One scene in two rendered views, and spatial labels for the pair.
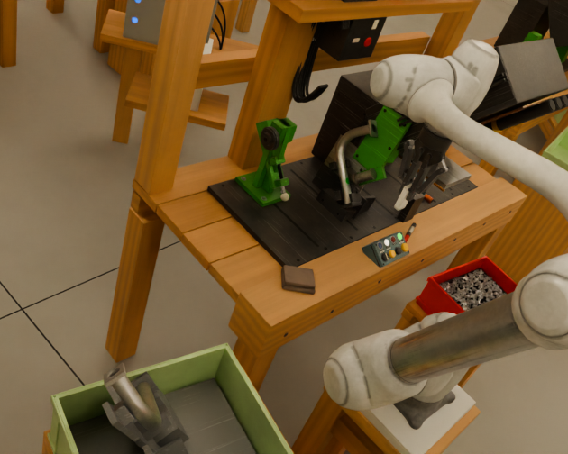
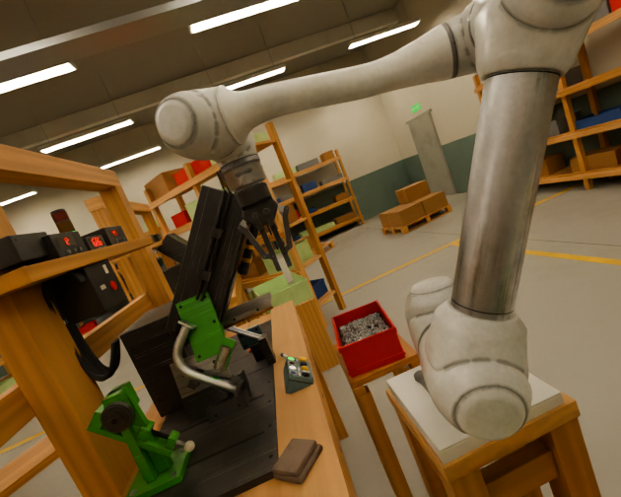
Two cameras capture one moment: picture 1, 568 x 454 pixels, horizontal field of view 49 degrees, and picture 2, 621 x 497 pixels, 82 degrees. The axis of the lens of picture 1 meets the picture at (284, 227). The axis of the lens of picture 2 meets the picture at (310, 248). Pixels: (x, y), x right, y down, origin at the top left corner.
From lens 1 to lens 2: 0.95 m
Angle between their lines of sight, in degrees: 46
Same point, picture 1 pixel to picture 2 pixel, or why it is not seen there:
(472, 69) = not seen: hidden behind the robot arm
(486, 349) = (541, 145)
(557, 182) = (375, 64)
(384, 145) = (208, 324)
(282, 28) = (21, 326)
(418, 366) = (513, 268)
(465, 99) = not seen: hidden behind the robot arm
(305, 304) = (333, 461)
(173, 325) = not seen: outside the picture
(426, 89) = (222, 92)
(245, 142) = (96, 468)
